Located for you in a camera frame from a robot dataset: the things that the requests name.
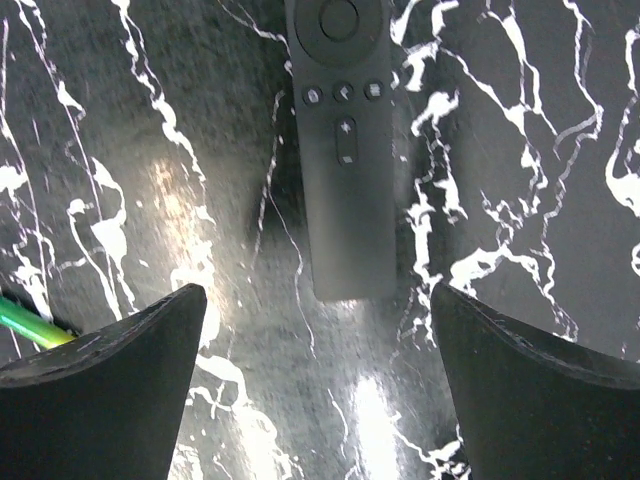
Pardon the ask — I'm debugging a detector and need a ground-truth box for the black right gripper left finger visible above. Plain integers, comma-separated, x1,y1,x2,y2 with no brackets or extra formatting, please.
1,284,207,479

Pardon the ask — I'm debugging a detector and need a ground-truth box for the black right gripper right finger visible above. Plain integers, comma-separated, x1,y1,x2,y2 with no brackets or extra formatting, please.
431,283,639,479

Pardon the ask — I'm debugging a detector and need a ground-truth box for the green AAA battery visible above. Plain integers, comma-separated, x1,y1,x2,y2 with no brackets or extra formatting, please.
0,297,75,349

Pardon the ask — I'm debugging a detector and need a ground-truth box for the black remote control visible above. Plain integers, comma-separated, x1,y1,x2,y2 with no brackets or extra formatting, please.
285,0,396,302

